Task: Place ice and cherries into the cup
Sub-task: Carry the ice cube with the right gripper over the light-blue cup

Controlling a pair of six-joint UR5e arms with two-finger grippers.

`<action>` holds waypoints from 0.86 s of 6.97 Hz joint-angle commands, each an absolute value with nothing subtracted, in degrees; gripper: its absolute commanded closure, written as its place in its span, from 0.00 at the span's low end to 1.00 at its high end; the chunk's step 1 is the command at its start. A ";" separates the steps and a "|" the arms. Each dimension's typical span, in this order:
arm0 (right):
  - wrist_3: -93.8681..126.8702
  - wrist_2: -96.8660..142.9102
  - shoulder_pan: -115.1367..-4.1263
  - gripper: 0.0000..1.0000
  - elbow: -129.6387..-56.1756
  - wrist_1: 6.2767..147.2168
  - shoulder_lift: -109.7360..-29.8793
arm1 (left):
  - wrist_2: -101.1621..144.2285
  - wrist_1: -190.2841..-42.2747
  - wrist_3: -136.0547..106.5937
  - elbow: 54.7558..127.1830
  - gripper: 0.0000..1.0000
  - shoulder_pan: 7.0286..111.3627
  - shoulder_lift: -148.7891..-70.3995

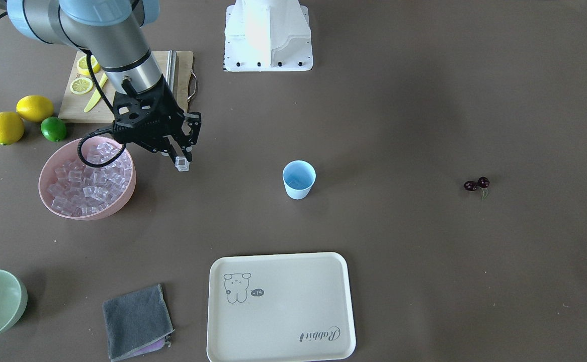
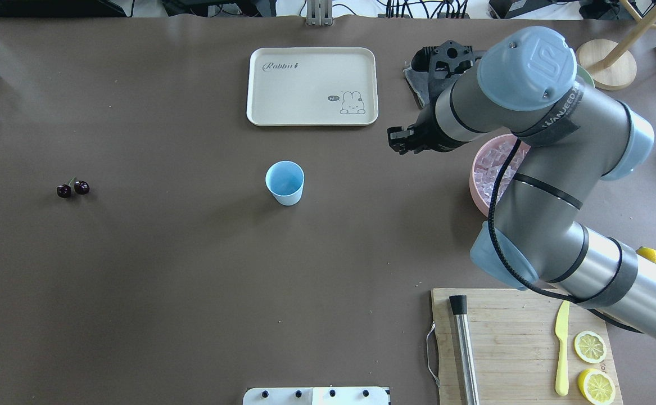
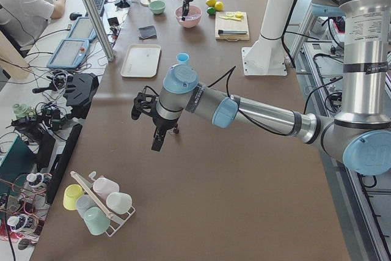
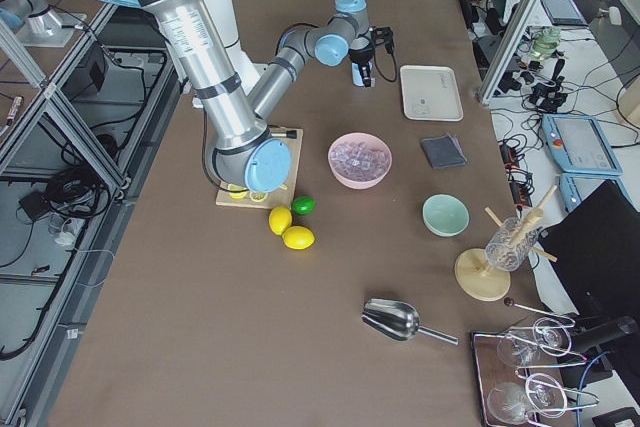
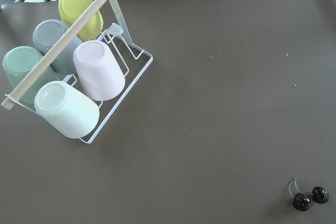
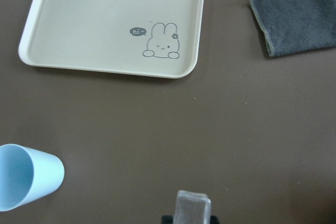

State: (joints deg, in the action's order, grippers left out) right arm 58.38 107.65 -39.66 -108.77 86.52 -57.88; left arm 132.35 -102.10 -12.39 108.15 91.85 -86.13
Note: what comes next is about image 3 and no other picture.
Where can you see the grey folded cloth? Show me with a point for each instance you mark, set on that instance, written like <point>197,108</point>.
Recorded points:
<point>147,32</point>

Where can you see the black computer mouse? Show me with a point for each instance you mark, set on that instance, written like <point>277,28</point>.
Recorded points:
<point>74,15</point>

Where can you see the green plastic cup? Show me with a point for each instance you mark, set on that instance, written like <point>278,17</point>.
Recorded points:
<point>96,221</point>

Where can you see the seated person white shirt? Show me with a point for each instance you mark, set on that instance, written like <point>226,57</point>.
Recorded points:
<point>25,20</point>

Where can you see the yellow plastic knife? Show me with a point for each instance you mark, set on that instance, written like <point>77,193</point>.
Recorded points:
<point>229,18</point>

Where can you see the pink bowl of ice cubes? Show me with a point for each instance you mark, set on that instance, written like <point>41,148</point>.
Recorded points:
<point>192,19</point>

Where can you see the grey plastic cup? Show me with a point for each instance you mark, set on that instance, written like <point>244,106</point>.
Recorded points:
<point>83,203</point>

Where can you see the yellow plastic cup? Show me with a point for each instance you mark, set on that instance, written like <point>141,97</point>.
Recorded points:
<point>71,194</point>

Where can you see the blue teach pendant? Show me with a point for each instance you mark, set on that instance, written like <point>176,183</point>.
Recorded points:
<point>82,29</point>
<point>69,54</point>

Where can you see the yellow lemon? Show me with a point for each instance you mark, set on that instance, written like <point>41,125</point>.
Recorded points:
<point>219,6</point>
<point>210,3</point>

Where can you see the dark red cherry pair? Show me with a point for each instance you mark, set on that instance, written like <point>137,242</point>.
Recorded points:
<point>175,129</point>

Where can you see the light blue plastic cup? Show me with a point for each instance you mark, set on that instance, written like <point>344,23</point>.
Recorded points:
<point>182,58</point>

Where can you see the green lime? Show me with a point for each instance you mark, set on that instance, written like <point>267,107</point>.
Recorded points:
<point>211,11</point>

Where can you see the wooden cutting board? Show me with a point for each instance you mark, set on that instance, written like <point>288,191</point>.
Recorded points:
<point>231,25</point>

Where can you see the green ceramic bowl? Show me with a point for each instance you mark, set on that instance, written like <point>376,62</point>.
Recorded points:
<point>157,7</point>

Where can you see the aluminium frame post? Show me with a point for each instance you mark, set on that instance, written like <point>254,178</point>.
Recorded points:
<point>99,29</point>

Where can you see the white wire cup rack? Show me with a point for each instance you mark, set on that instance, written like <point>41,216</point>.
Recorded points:
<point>116,220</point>

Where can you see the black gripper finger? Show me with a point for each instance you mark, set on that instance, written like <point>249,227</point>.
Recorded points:
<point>158,142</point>
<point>185,11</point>

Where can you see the cream rectangular tray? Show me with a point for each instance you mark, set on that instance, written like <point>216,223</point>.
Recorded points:
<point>141,61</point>

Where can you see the white plastic cup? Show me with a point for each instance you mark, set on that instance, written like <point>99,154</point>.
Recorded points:
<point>119,202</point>

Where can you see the pink plastic cup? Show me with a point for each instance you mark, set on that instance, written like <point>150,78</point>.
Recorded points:
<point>103,187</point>

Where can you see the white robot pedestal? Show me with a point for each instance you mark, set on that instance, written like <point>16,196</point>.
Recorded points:
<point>266,56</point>

